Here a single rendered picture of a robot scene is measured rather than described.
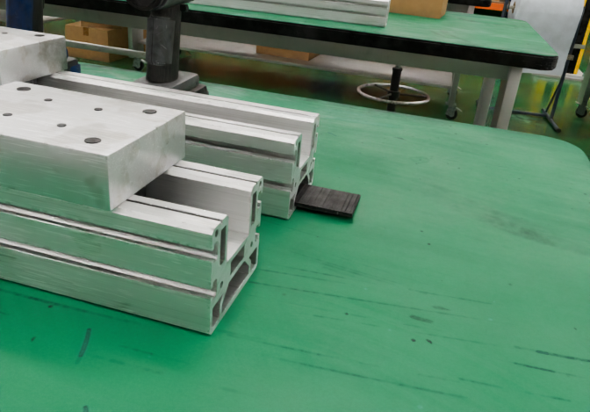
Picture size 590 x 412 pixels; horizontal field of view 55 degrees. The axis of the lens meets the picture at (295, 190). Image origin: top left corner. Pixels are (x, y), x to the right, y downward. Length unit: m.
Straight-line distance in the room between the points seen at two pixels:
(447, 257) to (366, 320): 0.13
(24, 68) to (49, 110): 0.24
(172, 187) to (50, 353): 0.15
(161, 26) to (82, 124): 0.34
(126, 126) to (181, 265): 0.11
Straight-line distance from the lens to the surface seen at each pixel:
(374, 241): 0.55
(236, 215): 0.44
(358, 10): 1.95
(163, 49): 0.76
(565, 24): 3.97
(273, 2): 2.02
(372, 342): 0.42
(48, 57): 0.73
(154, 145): 0.42
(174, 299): 0.40
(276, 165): 0.54
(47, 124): 0.43
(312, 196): 0.60
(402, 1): 2.39
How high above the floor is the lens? 1.04
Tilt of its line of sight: 25 degrees down
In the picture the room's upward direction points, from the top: 6 degrees clockwise
